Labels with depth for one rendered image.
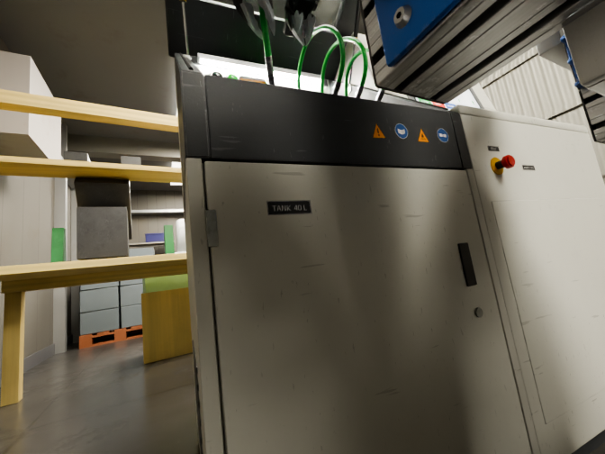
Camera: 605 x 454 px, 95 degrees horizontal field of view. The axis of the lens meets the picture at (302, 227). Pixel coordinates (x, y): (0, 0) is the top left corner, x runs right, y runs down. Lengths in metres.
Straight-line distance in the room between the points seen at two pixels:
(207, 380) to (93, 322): 4.12
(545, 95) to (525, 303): 1.85
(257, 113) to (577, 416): 1.05
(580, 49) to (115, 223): 2.17
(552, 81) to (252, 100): 2.24
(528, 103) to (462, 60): 2.34
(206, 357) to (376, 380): 0.31
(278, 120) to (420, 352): 0.54
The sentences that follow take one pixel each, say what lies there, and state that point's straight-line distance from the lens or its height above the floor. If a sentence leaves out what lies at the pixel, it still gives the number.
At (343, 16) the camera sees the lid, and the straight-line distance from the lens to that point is 1.44.
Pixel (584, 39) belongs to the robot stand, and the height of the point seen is 0.71.
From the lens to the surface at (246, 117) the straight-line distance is 0.55.
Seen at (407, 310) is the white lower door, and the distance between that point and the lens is 0.62.
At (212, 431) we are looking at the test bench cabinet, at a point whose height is 0.38.
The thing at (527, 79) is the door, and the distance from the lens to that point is 2.66.
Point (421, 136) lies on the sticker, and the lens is 0.77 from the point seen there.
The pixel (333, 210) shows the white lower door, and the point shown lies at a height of 0.69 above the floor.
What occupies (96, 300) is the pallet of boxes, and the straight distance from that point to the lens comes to 4.55.
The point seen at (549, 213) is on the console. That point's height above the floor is 0.66.
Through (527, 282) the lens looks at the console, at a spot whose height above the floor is 0.48.
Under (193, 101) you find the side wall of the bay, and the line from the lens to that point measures 0.55.
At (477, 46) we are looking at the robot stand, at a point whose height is 0.72.
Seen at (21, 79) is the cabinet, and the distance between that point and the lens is 3.14.
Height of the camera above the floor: 0.58
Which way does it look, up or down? 9 degrees up
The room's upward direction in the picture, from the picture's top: 7 degrees counter-clockwise
